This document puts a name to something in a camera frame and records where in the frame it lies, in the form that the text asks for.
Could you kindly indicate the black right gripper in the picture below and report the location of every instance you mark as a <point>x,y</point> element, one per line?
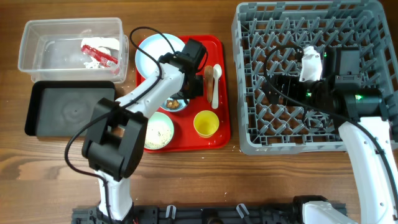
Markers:
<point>291,83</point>

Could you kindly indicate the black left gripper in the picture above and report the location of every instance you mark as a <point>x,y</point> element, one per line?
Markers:
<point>198,91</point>

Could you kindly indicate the small light blue bowl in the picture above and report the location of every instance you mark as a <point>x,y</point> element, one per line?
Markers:
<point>183,105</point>

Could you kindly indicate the brown food scrap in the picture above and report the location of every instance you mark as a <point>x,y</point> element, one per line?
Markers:
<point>172,104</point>

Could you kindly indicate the yellow plastic cup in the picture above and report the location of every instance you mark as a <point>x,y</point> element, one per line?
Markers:
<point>206,123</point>

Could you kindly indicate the light green bowl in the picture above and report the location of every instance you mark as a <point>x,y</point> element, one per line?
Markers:
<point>158,116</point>

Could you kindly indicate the white rice pile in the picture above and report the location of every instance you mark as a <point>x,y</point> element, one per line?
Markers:
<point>158,135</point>

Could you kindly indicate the red and white wrapper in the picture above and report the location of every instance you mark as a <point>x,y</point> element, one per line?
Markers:
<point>99,50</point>

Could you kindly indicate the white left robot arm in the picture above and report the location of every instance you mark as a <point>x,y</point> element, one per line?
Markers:
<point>115,136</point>

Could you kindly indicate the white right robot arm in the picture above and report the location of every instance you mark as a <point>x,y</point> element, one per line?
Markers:
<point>330,83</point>

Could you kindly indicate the grey dishwasher rack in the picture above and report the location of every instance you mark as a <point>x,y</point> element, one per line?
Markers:
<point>300,46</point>

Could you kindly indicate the white plastic spoon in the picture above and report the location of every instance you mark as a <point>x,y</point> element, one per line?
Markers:
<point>217,73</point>

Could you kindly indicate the large light blue plate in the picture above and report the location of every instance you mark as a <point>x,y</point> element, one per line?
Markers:
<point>155,46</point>

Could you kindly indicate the red serving tray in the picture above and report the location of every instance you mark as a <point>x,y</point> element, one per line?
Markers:
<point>185,137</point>

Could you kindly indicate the clear plastic bin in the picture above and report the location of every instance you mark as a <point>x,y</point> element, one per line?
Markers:
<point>51,49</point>

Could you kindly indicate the black tray bin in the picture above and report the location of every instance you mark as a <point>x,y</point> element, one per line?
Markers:
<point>61,108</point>

